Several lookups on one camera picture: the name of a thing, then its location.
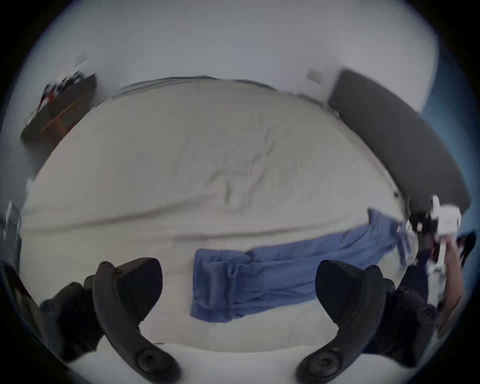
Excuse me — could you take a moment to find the person's body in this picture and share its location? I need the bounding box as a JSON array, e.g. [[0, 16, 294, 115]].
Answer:
[[400, 250, 432, 301]]

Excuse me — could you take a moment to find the dark padded headboard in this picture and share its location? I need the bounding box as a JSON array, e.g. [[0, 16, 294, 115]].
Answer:
[[328, 68, 472, 226]]

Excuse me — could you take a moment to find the dark wooden table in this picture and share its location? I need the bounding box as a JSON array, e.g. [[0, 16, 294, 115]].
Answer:
[[20, 71, 98, 146]]

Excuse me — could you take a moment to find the blue garment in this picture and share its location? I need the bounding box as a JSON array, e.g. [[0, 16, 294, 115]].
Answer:
[[190, 208, 421, 323]]

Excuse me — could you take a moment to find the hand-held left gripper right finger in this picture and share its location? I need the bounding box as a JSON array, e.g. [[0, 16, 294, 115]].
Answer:
[[295, 259, 439, 384]]

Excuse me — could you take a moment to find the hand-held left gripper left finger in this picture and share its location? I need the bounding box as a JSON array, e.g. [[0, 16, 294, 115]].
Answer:
[[39, 257, 183, 384]]

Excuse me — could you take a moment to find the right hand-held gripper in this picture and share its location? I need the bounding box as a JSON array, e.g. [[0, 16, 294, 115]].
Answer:
[[409, 194, 463, 306]]

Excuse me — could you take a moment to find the person's right hand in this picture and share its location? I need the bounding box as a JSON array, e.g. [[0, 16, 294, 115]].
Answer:
[[446, 242, 466, 301]]

